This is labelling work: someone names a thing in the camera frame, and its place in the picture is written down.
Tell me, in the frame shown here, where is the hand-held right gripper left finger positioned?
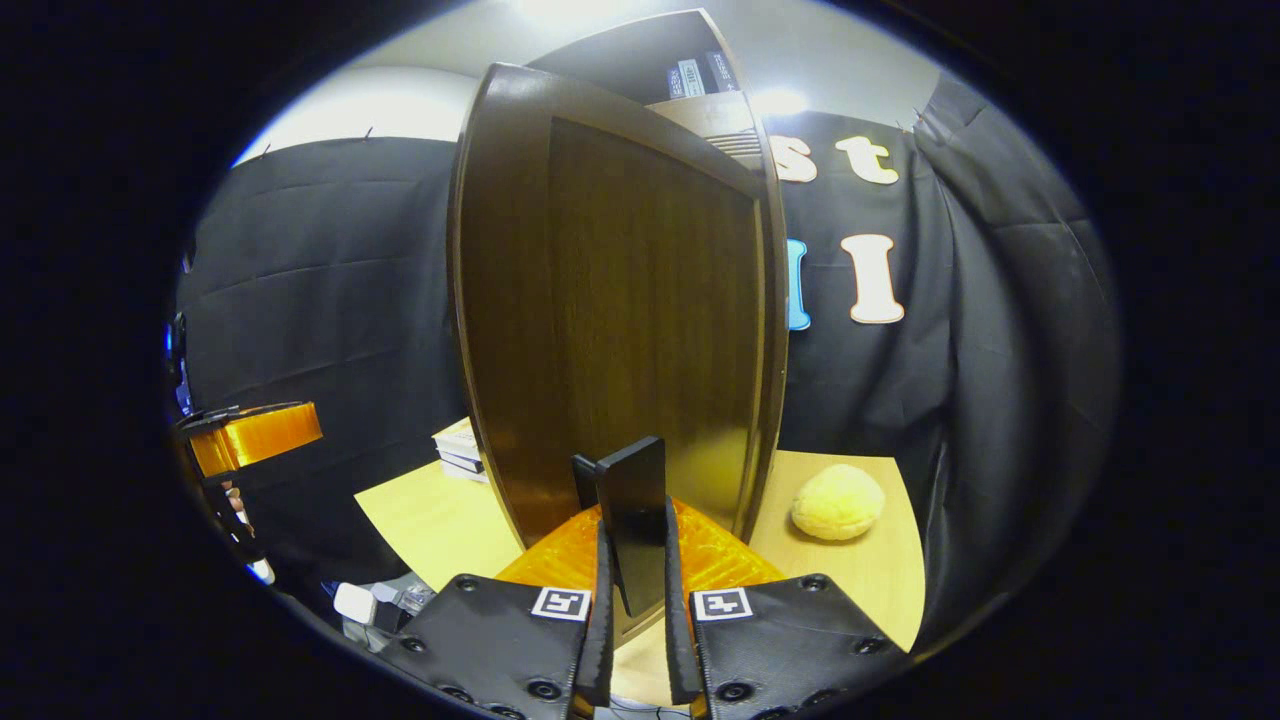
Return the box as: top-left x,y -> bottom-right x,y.
378,503 -> 615,720

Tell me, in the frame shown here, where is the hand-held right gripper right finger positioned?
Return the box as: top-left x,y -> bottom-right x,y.
663,498 -> 909,720

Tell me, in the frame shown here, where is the wooden cabinet door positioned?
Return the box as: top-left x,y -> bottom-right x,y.
448,62 -> 791,641

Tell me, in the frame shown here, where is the white plastic device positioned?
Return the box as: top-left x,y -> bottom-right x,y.
335,583 -> 379,626

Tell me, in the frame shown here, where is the black backdrop cloth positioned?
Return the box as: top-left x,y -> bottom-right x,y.
175,75 -> 1121,651

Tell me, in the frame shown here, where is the round yellow plush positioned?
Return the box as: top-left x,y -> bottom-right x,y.
790,463 -> 887,542

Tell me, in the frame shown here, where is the stack of books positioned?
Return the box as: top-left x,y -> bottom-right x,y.
432,418 -> 491,483

